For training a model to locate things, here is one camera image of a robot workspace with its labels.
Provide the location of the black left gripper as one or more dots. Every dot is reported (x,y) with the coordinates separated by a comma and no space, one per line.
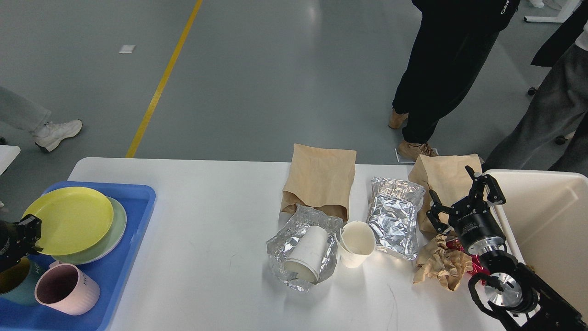
(18,240)

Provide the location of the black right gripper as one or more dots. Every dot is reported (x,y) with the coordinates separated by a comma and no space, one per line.
(471,218)

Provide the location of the brown paper bag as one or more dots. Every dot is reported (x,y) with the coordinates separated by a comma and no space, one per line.
(446,175)
(320,178)

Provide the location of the yellow plastic plate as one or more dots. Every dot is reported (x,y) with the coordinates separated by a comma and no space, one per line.
(73,219)

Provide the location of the teal green mug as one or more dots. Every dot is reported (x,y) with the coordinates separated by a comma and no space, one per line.
(18,283)

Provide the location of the pink mug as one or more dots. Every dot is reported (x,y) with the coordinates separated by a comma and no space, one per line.
(65,288)

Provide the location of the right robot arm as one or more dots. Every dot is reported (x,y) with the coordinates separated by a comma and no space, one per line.
(510,292)

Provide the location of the crumpled brown paper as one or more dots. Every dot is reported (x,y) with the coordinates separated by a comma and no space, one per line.
(437,261)

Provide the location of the red wrapper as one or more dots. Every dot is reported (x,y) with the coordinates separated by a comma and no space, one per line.
(477,267)

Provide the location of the pale green plate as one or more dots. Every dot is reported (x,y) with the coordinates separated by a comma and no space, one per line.
(106,245)

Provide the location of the silver foil bag right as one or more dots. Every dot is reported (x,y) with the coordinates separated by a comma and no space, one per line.
(393,211)

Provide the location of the white side table corner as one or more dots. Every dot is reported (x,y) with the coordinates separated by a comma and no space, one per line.
(8,154)

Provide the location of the cream plastic bin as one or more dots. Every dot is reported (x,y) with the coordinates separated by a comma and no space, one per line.
(548,214)

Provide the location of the blue plastic tray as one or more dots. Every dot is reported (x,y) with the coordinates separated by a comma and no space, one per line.
(110,272)

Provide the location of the person in grey trousers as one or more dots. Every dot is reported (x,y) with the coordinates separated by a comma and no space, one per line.
(561,99)

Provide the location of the person with white sneaker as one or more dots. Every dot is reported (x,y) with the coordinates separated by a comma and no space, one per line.
(22,113)

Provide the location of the white paper cup upright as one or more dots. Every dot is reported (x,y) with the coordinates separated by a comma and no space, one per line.
(356,242)

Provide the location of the person in black clothes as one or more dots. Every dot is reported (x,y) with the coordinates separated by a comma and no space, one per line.
(453,42)

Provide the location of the white paper cup lying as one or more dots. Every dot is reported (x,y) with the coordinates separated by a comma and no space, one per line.
(306,258)

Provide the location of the white furniture base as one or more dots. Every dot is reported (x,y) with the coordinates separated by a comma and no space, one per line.
(562,10)

